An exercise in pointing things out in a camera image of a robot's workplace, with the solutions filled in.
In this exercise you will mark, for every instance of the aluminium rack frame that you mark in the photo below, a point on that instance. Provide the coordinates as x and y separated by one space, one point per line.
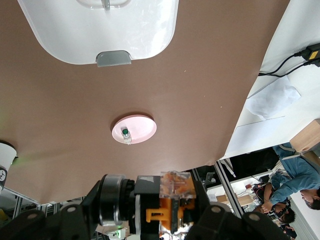
225 180

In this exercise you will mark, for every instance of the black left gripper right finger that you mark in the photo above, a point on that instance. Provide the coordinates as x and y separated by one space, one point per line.
220 222

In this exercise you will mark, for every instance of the black power adapter yellow label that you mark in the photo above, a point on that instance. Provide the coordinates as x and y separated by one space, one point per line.
312 51
316 62

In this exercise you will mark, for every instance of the brown table mat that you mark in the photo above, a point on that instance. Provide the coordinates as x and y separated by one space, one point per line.
200 100

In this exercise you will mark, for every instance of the white green push-button switch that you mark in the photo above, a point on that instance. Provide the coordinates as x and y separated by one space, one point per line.
125 135

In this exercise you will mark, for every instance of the white plastic container lid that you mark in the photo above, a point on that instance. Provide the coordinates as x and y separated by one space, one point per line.
100 32

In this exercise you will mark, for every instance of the black orange push-button switch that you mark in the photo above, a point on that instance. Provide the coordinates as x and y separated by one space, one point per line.
150 197

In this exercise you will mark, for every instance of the light wooden box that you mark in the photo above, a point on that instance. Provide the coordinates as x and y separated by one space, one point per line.
306 140

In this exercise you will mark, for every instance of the crumpled white paper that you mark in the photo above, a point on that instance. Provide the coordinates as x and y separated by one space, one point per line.
272 100

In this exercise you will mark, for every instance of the person in blue jacket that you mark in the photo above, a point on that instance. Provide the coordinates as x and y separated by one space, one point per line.
297 175

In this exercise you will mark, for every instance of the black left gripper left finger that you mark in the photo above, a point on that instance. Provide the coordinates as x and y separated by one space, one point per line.
75 220

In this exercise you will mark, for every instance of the person with glasses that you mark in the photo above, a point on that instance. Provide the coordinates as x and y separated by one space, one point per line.
285 217

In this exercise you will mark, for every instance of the pink round plate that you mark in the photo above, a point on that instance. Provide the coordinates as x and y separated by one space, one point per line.
142 127

